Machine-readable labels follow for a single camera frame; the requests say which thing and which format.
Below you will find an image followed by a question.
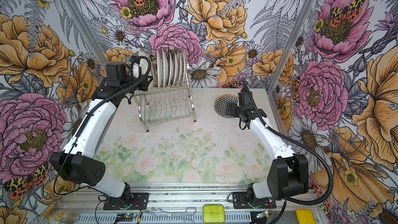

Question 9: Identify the plain white plate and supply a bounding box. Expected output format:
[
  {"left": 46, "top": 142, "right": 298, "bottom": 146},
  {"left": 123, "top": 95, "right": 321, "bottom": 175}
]
[{"left": 214, "top": 94, "right": 238, "bottom": 118}]

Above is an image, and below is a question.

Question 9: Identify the chrome wire dish rack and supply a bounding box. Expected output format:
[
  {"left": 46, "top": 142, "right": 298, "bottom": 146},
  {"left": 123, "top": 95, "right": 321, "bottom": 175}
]
[{"left": 133, "top": 52, "right": 197, "bottom": 132}]

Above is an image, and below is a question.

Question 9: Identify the red floral pattern plate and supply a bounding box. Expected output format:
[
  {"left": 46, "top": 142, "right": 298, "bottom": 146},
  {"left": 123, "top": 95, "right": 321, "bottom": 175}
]
[{"left": 157, "top": 51, "right": 164, "bottom": 90}]

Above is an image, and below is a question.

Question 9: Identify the yellow rimmed white plate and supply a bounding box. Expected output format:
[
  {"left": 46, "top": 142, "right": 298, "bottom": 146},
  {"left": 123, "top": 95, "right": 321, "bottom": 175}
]
[{"left": 137, "top": 51, "right": 155, "bottom": 91}]

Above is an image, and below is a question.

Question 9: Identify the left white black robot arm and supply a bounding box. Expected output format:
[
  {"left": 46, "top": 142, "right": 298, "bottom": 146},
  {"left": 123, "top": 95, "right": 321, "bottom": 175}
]
[{"left": 49, "top": 57, "right": 153, "bottom": 209}]

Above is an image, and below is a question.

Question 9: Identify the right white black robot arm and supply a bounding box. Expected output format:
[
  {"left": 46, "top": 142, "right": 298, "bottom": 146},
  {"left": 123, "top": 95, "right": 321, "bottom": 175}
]
[{"left": 226, "top": 89, "right": 309, "bottom": 207}]

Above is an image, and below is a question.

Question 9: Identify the red dotted rim plate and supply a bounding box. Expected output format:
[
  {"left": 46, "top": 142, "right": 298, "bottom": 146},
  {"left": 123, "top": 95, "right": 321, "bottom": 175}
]
[{"left": 162, "top": 50, "right": 169, "bottom": 88}]

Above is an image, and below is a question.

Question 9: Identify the white plate row middle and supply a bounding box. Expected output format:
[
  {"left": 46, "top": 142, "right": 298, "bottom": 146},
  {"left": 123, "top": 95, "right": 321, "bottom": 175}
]
[{"left": 169, "top": 52, "right": 178, "bottom": 87}]

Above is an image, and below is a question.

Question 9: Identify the green square lid box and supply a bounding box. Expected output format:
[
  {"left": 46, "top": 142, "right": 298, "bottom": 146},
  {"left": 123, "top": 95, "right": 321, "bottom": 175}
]
[{"left": 203, "top": 204, "right": 226, "bottom": 224}]

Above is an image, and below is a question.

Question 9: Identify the yellow box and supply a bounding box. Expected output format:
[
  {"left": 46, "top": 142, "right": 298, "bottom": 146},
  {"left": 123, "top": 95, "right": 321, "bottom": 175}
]
[{"left": 295, "top": 209, "right": 317, "bottom": 224}]

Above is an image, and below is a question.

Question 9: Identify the small green circuit board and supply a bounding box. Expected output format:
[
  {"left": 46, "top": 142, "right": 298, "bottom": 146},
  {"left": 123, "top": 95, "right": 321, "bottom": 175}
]
[{"left": 115, "top": 213, "right": 138, "bottom": 222}]

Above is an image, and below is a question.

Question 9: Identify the left black corrugated cable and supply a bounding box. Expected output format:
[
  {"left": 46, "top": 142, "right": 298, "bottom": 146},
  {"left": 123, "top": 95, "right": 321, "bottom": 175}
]
[{"left": 52, "top": 55, "right": 152, "bottom": 197}]

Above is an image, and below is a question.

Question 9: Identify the black corrugated cable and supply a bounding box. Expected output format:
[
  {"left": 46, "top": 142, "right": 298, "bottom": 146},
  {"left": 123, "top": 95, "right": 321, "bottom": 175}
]
[
  {"left": 240, "top": 77, "right": 334, "bottom": 224},
  {"left": 52, "top": 55, "right": 152, "bottom": 197}
]

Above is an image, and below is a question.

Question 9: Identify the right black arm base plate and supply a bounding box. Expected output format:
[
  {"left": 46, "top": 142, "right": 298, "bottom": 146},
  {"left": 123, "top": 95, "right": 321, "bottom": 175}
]
[{"left": 231, "top": 192, "right": 276, "bottom": 209}]

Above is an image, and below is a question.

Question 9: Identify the right black corrugated cable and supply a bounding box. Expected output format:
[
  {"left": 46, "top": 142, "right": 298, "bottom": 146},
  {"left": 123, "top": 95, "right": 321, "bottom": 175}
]
[{"left": 240, "top": 77, "right": 334, "bottom": 224}]

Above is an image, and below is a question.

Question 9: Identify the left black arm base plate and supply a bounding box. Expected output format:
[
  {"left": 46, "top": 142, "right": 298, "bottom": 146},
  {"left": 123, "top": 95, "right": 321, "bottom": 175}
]
[{"left": 103, "top": 192, "right": 149, "bottom": 211}]

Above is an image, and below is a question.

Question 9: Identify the bent metal wire hook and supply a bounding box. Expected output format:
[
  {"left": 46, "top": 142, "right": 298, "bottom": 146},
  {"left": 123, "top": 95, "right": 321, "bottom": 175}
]
[{"left": 144, "top": 207, "right": 197, "bottom": 224}]

